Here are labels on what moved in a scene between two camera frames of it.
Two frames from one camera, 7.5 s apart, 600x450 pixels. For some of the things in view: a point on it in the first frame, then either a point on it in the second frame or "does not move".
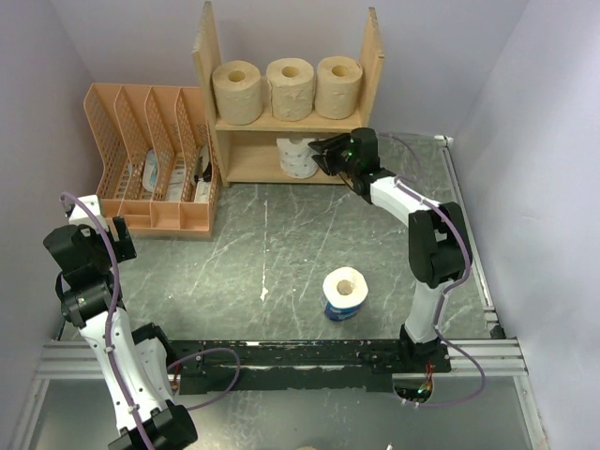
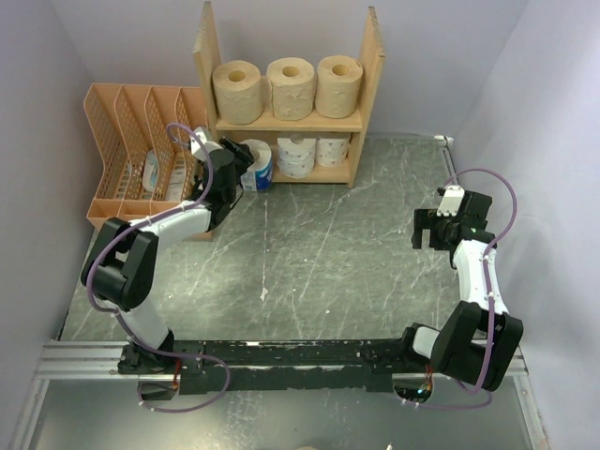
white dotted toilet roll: [296, 159] does not move
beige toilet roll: [292, 88] does not move
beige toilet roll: [237, 91] does not move
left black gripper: [121, 247] → [244, 155]
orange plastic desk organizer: [160, 167] does not move
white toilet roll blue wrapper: [345, 290] → [258, 175]
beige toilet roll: [337, 86] does not move
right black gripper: [333, 144] → [425, 218]
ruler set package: [176, 180] does not move
